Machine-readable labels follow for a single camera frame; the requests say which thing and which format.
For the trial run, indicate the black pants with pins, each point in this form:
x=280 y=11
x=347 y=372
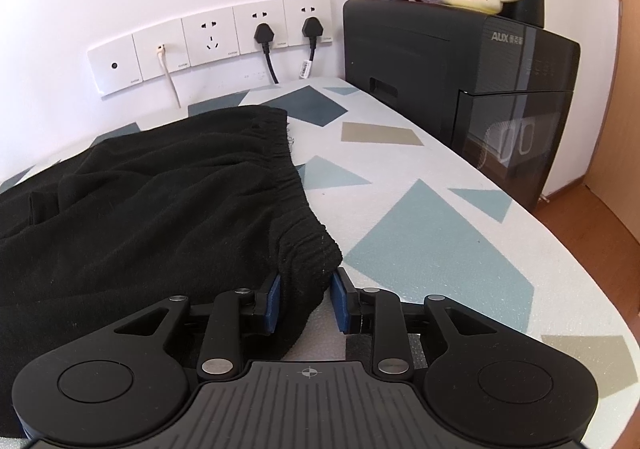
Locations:
x=150 y=209

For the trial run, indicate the white wall socket panel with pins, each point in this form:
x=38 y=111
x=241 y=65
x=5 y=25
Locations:
x=210 y=36

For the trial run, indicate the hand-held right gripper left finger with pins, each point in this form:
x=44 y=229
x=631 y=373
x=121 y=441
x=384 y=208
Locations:
x=274 y=301

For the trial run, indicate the geometric patterned mat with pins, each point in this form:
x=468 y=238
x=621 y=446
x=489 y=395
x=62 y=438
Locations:
x=425 y=239

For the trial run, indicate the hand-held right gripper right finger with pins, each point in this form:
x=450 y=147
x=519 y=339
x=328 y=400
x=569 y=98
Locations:
x=341 y=301

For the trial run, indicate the black countertop appliance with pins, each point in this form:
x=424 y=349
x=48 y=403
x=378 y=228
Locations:
x=425 y=64

